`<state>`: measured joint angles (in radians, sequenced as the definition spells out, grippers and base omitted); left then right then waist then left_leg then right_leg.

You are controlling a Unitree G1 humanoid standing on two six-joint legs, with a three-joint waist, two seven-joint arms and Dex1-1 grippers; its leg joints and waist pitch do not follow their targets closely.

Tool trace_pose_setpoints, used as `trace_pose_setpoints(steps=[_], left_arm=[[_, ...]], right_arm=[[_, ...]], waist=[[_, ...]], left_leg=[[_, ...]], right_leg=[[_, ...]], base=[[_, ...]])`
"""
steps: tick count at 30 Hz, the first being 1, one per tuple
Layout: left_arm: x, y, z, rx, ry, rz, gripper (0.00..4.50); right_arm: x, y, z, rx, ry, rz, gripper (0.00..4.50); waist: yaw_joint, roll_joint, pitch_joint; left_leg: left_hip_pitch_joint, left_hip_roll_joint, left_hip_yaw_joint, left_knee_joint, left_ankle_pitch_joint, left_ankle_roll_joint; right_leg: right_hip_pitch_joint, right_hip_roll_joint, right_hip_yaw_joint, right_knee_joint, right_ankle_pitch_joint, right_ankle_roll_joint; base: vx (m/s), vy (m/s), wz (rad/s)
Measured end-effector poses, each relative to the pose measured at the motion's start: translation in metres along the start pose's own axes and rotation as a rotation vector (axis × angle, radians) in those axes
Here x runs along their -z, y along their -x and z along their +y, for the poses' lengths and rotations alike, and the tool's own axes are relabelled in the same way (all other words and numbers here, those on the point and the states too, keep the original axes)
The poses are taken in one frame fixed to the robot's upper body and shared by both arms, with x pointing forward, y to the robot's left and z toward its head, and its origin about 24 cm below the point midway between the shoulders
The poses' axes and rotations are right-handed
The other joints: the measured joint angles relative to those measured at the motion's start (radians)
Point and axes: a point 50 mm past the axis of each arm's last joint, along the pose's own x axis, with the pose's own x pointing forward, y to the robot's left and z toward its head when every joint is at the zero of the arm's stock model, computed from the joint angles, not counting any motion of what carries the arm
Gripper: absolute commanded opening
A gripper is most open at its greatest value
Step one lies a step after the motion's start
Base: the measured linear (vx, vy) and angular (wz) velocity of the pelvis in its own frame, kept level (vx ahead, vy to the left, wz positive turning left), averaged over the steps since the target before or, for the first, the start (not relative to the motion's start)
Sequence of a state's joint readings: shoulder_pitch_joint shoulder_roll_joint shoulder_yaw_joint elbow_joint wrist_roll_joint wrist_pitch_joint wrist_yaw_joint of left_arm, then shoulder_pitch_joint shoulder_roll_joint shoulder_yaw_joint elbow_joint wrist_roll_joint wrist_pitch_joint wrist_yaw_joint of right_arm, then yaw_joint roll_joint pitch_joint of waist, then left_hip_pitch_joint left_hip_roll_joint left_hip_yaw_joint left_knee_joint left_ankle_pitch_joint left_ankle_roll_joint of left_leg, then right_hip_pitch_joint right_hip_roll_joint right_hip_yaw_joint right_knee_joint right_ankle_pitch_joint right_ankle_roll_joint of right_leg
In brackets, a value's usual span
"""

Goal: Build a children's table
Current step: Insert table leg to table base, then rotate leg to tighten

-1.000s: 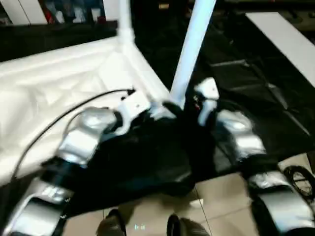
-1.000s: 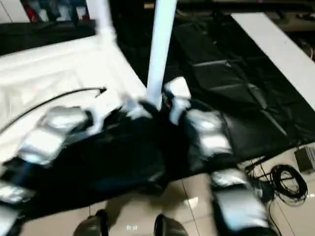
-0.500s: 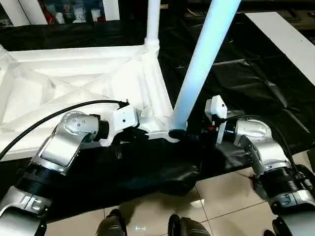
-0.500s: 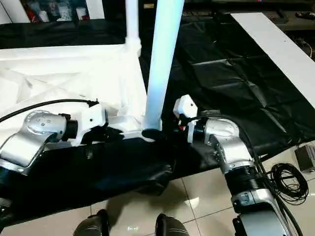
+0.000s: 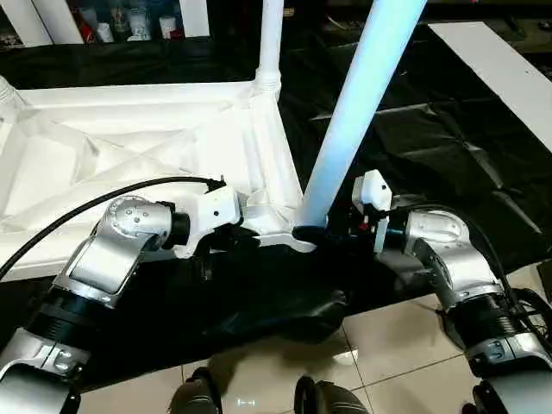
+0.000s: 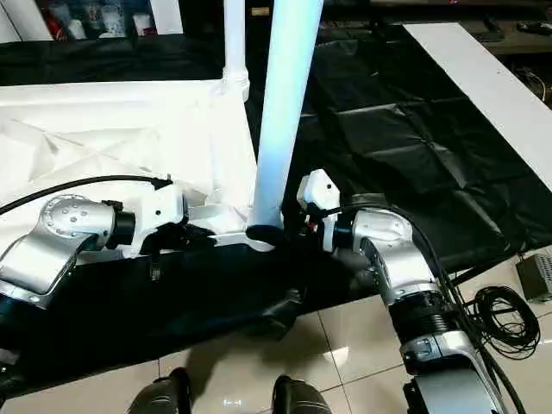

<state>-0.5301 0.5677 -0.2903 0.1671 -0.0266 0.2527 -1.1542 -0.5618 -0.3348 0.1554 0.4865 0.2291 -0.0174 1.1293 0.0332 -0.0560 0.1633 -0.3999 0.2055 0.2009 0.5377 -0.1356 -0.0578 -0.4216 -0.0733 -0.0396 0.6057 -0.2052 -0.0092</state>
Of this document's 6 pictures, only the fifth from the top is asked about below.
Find white plastic table top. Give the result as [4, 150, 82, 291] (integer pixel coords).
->
[0, 79, 320, 284]

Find black work mat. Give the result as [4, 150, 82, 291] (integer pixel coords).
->
[0, 12, 552, 380]

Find dark robot left foot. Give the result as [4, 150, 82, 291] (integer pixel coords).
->
[170, 366, 223, 414]

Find white flat board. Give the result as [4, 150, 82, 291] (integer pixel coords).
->
[426, 21, 552, 154]

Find white display cabinet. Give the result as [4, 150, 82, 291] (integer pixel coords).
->
[0, 0, 212, 47]

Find white blue patterned jar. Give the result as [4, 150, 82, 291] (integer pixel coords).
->
[128, 8, 152, 42]

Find black cabinet with gold label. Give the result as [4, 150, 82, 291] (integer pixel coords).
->
[426, 0, 552, 27]

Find red bottle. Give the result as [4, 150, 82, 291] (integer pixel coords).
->
[80, 12, 96, 44]

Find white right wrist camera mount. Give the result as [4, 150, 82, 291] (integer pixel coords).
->
[351, 170, 393, 254]

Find black left wrist camera cable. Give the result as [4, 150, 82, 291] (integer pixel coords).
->
[0, 174, 228, 281]

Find tangled black floor cables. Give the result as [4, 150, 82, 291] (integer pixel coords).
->
[508, 288, 552, 346]

